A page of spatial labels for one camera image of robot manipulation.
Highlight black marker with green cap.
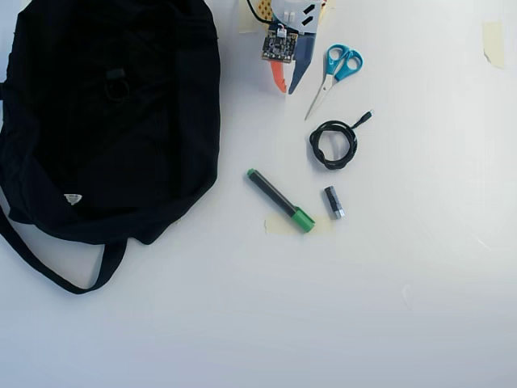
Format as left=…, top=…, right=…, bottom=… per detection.
left=246, top=167, right=317, bottom=234

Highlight camera circuit board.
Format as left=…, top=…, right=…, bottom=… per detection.
left=259, top=23, right=301, bottom=65

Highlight thin black power cable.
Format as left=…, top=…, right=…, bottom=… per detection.
left=246, top=0, right=274, bottom=25

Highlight beige masking tape strip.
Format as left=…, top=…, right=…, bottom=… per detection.
left=480, top=20, right=506, bottom=70
left=318, top=0, right=337, bottom=23
left=263, top=213, right=334, bottom=237
left=237, top=0, right=268, bottom=34

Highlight black fabric bag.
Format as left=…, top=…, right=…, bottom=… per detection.
left=0, top=0, right=224, bottom=296

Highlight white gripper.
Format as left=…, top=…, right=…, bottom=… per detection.
left=267, top=0, right=325, bottom=97

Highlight black braided coiled cable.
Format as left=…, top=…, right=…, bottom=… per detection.
left=309, top=109, right=375, bottom=172

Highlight small black cylindrical battery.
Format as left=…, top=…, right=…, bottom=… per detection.
left=322, top=185, right=347, bottom=221

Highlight scissors with teal handles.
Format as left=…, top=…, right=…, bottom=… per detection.
left=303, top=43, right=365, bottom=122

